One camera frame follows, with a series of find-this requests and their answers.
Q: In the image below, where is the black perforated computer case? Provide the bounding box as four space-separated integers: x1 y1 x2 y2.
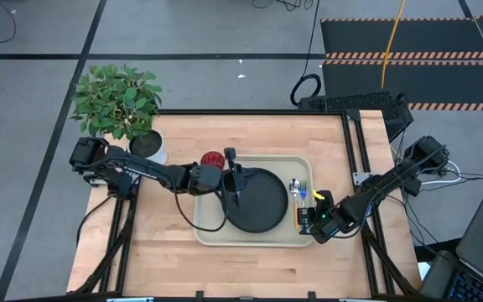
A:
298 91 415 143

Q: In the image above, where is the metal spoon with wooden handle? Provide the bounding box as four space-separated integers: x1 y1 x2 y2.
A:
288 177 302 230

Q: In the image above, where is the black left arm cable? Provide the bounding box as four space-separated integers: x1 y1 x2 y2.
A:
173 180 231 233

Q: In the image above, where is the red faceted cup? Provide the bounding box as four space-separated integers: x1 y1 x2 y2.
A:
200 150 226 171

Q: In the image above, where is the white cable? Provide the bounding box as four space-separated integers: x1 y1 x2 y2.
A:
419 160 463 186

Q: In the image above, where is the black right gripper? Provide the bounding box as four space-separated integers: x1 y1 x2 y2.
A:
298 190 347 246

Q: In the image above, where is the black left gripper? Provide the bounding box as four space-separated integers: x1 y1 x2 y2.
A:
220 147 247 208

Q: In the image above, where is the black aluminium table frame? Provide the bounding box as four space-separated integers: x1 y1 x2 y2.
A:
67 109 421 302

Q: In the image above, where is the black hazard striped floor mat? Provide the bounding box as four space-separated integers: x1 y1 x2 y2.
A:
319 15 483 113

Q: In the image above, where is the black round plate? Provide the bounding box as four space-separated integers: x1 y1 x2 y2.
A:
223 167 290 235

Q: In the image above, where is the white plant pot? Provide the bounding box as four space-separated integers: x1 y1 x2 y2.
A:
126 128 169 166

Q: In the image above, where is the black hanging cable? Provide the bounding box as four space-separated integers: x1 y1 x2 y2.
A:
289 0 324 108

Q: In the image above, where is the green leafy plant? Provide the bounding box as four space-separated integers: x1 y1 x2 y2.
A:
69 63 164 142

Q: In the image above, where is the yellow hanging cable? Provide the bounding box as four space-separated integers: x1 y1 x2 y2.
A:
381 0 408 91

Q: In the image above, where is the beige plastic tray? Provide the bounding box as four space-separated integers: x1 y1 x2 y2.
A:
191 154 316 248

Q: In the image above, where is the blue purple fork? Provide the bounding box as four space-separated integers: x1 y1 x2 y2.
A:
299 180 309 210

